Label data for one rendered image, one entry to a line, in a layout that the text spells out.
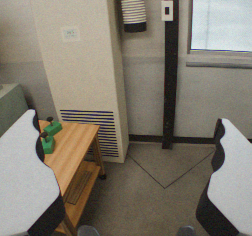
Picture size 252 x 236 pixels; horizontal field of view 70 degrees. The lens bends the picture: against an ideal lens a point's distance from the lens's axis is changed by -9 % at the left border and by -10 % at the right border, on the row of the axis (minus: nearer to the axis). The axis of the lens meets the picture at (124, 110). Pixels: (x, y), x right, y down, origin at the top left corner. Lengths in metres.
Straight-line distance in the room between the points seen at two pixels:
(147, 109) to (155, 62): 0.43
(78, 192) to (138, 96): 0.90
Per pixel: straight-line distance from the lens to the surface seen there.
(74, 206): 1.38
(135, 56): 1.57
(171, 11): 1.39
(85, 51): 1.33
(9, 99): 1.85
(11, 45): 2.03
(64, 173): 1.09
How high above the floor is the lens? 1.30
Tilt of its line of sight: 31 degrees down
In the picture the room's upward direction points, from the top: 5 degrees counter-clockwise
